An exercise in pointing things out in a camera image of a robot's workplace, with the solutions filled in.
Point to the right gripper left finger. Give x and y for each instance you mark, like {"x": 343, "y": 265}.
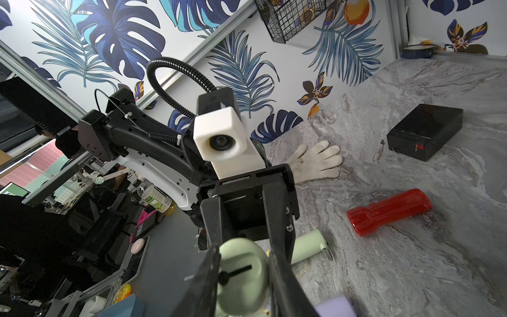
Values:
{"x": 201, "y": 297}

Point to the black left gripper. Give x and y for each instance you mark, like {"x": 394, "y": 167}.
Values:
{"x": 254, "y": 206}

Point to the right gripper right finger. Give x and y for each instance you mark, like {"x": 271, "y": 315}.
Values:
{"x": 288, "y": 298}

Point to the green flashlight back row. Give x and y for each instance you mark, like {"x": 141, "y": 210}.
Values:
{"x": 243, "y": 286}

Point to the red flashlight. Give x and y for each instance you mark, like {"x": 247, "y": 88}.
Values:
{"x": 366, "y": 220}

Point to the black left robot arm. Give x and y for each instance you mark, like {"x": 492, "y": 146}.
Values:
{"x": 158, "y": 152}

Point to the purple flashlight back right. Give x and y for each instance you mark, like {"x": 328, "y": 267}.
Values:
{"x": 336, "y": 307}

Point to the green flashlight front left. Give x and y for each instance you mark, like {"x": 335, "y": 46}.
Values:
{"x": 309, "y": 245}

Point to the white work glove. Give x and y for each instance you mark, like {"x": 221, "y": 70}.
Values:
{"x": 319, "y": 162}

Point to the person behind the cell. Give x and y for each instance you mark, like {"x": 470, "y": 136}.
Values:
{"x": 67, "y": 143}

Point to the small black box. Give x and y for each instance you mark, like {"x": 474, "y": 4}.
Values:
{"x": 425, "y": 130}

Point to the black tape roll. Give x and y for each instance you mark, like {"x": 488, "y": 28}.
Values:
{"x": 419, "y": 51}

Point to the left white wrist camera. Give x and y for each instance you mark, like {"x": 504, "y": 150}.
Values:
{"x": 220, "y": 135}

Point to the black wire basket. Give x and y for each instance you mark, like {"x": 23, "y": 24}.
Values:
{"x": 285, "y": 19}

